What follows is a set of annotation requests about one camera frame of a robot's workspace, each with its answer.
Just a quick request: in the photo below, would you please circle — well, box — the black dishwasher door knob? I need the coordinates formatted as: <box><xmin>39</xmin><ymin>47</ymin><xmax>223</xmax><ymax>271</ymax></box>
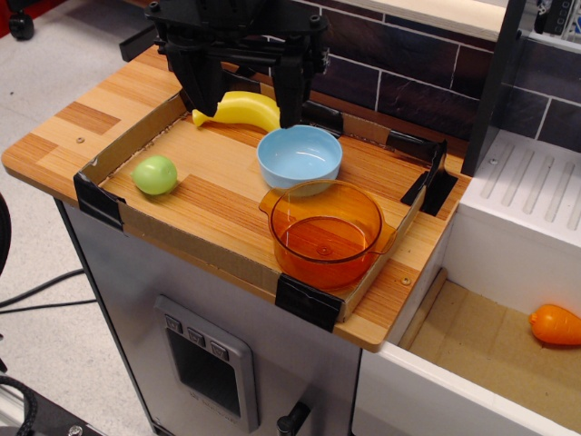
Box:
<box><xmin>276</xmin><ymin>401</ymin><xmax>310</xmax><ymax>436</ymax></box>

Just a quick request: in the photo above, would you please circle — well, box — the black chair caster wheel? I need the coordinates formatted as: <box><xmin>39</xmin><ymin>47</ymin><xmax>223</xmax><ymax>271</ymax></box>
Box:
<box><xmin>8</xmin><ymin>11</ymin><xmax>34</xmax><ymax>41</ymax></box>

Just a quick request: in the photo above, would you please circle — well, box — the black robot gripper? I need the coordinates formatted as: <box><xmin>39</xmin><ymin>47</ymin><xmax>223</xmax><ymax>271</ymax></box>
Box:
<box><xmin>144</xmin><ymin>1</ymin><xmax>329</xmax><ymax>128</ymax></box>

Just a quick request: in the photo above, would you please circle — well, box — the green plastic pear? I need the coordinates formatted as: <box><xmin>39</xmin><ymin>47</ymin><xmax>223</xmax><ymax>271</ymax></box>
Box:
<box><xmin>131</xmin><ymin>155</ymin><xmax>178</xmax><ymax>195</ymax></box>

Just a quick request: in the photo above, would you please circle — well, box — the white toy sink unit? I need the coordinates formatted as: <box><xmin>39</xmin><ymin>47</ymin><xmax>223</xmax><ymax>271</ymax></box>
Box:
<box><xmin>352</xmin><ymin>132</ymin><xmax>580</xmax><ymax>435</ymax></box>

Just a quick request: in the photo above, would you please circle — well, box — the light blue bowl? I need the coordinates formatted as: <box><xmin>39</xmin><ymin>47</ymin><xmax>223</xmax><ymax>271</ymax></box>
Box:
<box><xmin>257</xmin><ymin>125</ymin><xmax>343</xmax><ymax>195</ymax></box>

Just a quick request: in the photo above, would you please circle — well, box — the orange transparent plastic pot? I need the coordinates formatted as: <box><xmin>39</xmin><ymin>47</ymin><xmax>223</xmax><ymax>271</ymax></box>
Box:
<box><xmin>260</xmin><ymin>180</ymin><xmax>397</xmax><ymax>291</ymax></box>

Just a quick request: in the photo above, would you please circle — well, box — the silver toy dishwasher cabinet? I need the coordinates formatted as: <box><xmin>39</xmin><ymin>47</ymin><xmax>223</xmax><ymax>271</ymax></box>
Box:
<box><xmin>58</xmin><ymin>203</ymin><xmax>361</xmax><ymax>435</ymax></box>

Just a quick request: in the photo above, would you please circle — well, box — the black cable on floor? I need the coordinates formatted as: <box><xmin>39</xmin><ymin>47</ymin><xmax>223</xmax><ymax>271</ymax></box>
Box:
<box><xmin>0</xmin><ymin>267</ymin><xmax>99</xmax><ymax>315</ymax></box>

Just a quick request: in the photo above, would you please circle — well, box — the orange plastic carrot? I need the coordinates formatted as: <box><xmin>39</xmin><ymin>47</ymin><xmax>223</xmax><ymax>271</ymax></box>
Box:
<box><xmin>528</xmin><ymin>304</ymin><xmax>581</xmax><ymax>346</ymax></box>

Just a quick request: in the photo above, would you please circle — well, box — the yellow plastic banana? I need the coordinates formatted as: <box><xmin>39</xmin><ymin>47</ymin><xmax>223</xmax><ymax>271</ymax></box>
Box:
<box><xmin>192</xmin><ymin>91</ymin><xmax>281</xmax><ymax>133</ymax></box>

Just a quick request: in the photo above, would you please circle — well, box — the cardboard fence with black tape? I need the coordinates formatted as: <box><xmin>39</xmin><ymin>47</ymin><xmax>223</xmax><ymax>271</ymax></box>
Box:
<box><xmin>73</xmin><ymin>61</ymin><xmax>458</xmax><ymax>333</ymax></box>

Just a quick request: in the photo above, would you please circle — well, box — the dark grey vertical post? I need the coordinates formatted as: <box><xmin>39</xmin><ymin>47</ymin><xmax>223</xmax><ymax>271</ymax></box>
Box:
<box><xmin>461</xmin><ymin>0</ymin><xmax>529</xmax><ymax>176</ymax></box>

